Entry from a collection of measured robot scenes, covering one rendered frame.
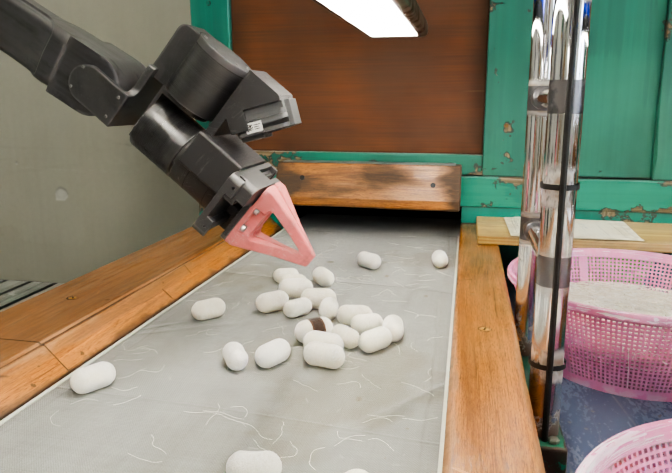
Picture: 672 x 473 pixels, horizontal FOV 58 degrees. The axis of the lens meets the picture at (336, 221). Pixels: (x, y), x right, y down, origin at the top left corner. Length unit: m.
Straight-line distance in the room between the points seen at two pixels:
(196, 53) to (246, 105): 0.06
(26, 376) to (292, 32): 0.71
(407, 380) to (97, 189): 1.70
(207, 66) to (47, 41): 0.15
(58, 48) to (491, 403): 0.47
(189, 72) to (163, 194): 1.43
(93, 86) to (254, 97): 0.15
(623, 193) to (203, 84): 0.69
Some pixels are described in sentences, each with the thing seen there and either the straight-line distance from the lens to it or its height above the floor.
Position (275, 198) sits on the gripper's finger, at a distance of 0.55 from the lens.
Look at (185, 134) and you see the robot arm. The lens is 0.58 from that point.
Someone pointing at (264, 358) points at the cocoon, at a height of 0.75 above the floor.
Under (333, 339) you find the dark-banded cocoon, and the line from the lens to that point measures 0.52.
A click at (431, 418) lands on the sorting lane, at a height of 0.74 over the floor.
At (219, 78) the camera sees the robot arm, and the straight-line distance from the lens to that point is 0.56.
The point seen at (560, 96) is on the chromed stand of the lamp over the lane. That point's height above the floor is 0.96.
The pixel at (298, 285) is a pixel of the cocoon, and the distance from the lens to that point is 0.68.
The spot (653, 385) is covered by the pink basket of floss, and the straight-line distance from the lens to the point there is 0.66.
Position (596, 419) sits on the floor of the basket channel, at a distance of 0.62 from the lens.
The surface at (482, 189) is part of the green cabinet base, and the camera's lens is 1.00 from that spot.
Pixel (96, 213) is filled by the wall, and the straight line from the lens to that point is 2.11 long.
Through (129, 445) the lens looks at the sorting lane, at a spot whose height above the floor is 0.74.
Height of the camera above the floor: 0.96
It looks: 11 degrees down
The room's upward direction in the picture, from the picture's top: straight up
